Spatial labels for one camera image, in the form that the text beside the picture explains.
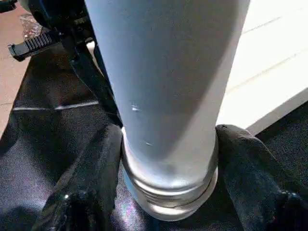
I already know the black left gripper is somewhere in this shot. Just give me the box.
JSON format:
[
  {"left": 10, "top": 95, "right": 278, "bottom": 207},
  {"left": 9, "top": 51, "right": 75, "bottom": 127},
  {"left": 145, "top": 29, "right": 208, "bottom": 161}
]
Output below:
[{"left": 7, "top": 0, "right": 124, "bottom": 127}]

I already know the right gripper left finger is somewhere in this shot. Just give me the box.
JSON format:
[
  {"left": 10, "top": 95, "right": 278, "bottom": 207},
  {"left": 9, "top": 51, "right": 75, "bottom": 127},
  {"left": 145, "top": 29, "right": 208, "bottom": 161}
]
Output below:
[{"left": 31, "top": 124, "right": 124, "bottom": 231}]

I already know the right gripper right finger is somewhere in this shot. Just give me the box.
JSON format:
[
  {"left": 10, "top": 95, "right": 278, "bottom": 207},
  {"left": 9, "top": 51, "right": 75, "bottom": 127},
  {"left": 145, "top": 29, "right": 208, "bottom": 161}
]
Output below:
[{"left": 215, "top": 124, "right": 308, "bottom": 231}]

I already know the white plastic table leg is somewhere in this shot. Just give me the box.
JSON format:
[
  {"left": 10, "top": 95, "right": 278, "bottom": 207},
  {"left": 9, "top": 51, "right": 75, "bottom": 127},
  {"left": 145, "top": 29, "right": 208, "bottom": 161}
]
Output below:
[{"left": 84, "top": 0, "right": 251, "bottom": 222}]

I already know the white plastic table top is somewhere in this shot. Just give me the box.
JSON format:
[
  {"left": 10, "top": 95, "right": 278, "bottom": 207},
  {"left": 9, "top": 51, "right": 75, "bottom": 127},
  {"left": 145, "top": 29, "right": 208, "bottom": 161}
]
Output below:
[{"left": 214, "top": 0, "right": 308, "bottom": 136}]

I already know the black work mat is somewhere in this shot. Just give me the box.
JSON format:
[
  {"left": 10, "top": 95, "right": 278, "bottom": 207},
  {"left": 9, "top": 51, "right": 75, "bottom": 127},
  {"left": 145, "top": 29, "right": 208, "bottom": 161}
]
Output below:
[{"left": 0, "top": 29, "right": 308, "bottom": 231}]

